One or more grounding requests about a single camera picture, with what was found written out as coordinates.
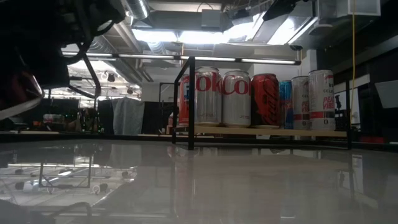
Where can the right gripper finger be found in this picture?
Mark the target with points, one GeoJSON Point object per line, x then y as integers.
{"type": "Point", "coordinates": [278, 9]}

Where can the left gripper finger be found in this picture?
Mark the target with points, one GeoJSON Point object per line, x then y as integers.
{"type": "Point", "coordinates": [49, 73]}

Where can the silver blue Red Bull can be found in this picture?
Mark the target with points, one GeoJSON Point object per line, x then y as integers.
{"type": "Point", "coordinates": [285, 90]}

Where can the silver Diet Coke can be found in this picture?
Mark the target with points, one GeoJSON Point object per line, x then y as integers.
{"type": "Point", "coordinates": [207, 96]}
{"type": "Point", "coordinates": [236, 98]}

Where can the white Celsius can black lid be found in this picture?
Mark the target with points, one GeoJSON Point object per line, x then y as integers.
{"type": "Point", "coordinates": [300, 105]}
{"type": "Point", "coordinates": [320, 102]}

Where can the Fanta soda can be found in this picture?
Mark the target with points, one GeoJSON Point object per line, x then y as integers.
{"type": "Point", "coordinates": [184, 99]}

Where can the black partition screen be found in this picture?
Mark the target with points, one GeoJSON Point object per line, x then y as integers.
{"type": "Point", "coordinates": [62, 107]}

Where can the colourful wrapped package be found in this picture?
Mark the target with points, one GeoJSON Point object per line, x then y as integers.
{"type": "Point", "coordinates": [53, 118]}

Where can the long fluorescent light bar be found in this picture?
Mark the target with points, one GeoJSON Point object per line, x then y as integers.
{"type": "Point", "coordinates": [267, 61]}

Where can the person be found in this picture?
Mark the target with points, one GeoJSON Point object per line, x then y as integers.
{"type": "Point", "coordinates": [84, 121]}

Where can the white ventilation unit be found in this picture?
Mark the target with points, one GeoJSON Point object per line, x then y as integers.
{"type": "Point", "coordinates": [360, 7]}

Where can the grey hanging cloth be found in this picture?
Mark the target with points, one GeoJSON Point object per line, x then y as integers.
{"type": "Point", "coordinates": [127, 115]}

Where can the black mesh cart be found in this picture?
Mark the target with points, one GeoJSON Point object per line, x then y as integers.
{"type": "Point", "coordinates": [340, 123]}

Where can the grey tilted panel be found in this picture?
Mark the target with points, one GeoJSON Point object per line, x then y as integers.
{"type": "Point", "coordinates": [388, 93]}

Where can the grey rectangular air duct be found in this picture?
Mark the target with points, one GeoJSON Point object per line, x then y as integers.
{"type": "Point", "coordinates": [298, 29]}

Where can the silver spiral air duct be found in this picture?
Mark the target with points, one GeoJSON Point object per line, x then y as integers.
{"type": "Point", "coordinates": [124, 68]}

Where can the wooden shelf black metal frame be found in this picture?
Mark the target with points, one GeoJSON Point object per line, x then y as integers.
{"type": "Point", "coordinates": [280, 132]}

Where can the black rectangular frame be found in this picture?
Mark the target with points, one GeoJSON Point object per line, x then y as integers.
{"type": "Point", "coordinates": [168, 108]}

